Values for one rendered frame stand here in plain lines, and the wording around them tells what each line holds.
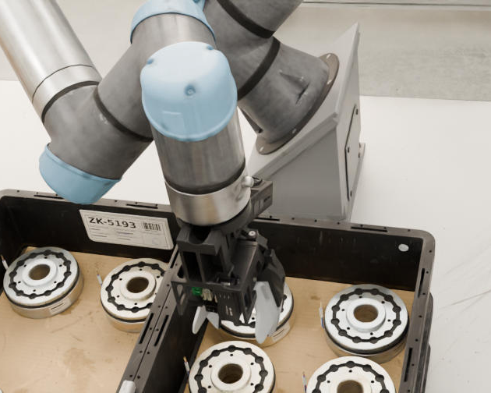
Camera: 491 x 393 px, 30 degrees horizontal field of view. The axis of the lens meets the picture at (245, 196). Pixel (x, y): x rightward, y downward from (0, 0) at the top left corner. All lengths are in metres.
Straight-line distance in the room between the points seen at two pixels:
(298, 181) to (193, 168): 0.62
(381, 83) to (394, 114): 1.22
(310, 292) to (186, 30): 0.49
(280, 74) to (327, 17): 1.86
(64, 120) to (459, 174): 0.82
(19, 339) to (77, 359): 0.09
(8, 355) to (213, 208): 0.51
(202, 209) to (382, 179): 0.77
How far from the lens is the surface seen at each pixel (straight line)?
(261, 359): 1.11
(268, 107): 1.35
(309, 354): 1.15
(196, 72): 0.74
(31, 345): 1.24
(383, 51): 3.02
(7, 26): 0.99
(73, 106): 0.90
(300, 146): 1.32
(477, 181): 1.54
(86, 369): 1.19
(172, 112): 0.73
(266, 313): 0.95
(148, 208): 1.21
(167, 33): 0.82
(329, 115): 1.28
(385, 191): 1.52
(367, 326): 1.12
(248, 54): 1.33
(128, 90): 0.85
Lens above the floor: 1.75
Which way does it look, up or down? 44 degrees down
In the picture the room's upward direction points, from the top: 10 degrees counter-clockwise
